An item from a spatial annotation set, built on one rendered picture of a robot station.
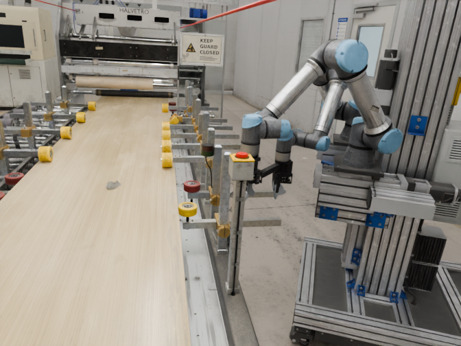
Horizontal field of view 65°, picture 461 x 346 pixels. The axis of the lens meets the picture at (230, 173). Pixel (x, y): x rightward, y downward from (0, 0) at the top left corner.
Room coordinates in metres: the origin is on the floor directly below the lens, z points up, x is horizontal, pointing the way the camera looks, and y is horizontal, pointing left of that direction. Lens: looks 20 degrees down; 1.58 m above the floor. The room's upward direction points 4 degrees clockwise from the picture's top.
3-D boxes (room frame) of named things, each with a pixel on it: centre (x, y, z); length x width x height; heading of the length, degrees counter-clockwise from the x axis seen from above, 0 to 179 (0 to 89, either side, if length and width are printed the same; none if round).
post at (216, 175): (1.62, 0.07, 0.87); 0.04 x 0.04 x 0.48; 11
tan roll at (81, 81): (4.07, 1.11, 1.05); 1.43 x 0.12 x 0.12; 101
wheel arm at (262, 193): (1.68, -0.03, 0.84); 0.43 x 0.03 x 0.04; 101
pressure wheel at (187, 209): (1.38, 0.17, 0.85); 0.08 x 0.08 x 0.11
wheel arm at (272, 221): (1.42, -0.02, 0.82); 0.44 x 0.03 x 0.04; 101
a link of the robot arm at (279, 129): (1.43, -0.16, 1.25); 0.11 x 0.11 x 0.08; 18
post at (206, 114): (2.11, 0.16, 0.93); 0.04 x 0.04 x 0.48; 11
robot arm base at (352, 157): (1.70, -0.62, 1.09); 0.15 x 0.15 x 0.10
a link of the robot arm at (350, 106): (2.19, -0.73, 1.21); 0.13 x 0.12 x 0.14; 55
